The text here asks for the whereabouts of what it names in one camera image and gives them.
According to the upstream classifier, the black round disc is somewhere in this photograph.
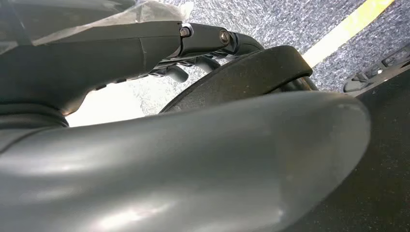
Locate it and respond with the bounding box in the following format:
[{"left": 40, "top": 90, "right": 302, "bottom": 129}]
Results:
[{"left": 159, "top": 44, "right": 319, "bottom": 114}]

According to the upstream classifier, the clear plastic film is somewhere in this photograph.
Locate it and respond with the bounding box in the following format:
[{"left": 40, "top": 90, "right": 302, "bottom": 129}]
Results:
[{"left": 0, "top": 0, "right": 195, "bottom": 55}]

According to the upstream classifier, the black speckled panel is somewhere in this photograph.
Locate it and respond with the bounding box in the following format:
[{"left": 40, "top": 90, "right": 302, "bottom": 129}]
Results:
[{"left": 283, "top": 65, "right": 410, "bottom": 232}]

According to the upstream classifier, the yellow floor tape strip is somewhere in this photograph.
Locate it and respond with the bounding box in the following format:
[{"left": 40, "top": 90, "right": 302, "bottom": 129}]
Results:
[{"left": 301, "top": 0, "right": 395, "bottom": 69}]

